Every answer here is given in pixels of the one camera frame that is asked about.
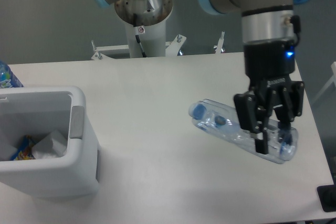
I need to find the white frame at right edge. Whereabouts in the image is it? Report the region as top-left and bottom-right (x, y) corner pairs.
(311, 61), (335, 108)

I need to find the blue labelled bottle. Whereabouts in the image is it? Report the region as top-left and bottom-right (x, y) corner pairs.
(1, 61), (24, 89)

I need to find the white paper bag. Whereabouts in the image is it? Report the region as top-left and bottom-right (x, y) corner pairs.
(32, 130), (68, 159)

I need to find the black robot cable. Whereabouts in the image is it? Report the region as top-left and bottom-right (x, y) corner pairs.
(132, 13), (148, 58)

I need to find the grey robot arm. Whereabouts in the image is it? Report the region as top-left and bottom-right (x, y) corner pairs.
(96, 0), (304, 163)

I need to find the white trash can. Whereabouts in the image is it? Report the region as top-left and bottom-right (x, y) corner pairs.
(1, 86), (100, 198)

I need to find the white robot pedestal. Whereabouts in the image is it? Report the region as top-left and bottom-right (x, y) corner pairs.
(90, 0), (226, 61)

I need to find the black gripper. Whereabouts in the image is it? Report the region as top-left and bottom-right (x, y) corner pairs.
(234, 39), (305, 154)

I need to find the colourful snack wrapper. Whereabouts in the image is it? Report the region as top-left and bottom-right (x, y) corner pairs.
(10, 135), (36, 161)

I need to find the black device at table edge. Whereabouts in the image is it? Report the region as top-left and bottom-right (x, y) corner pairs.
(317, 185), (335, 212)

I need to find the clear plastic water bottle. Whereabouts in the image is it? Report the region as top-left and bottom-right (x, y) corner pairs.
(188, 99), (299, 164)

